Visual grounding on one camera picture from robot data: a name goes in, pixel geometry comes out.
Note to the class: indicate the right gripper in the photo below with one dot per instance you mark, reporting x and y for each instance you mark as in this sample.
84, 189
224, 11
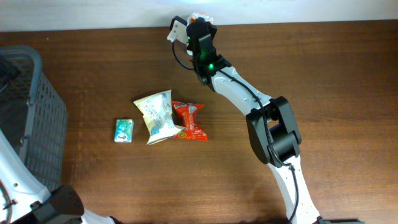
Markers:
211, 33

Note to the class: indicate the orange small box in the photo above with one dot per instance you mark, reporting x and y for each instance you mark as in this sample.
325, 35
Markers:
195, 15

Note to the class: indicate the red snack bag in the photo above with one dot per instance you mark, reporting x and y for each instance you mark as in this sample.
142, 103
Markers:
187, 113

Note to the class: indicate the cream snack bag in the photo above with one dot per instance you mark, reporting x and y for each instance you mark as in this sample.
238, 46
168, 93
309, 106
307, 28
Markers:
157, 113

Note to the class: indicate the teal tissue pack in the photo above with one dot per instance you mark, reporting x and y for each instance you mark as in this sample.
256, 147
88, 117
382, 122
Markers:
123, 131

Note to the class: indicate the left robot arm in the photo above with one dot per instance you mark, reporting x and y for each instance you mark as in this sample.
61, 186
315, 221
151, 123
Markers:
25, 200

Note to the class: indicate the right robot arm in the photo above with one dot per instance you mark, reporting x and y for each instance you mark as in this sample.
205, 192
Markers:
273, 132

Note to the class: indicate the white barcode scanner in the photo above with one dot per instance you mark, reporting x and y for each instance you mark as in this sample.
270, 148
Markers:
189, 51

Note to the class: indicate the grey plastic mesh basket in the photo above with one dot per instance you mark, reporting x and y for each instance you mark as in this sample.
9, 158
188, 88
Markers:
33, 115

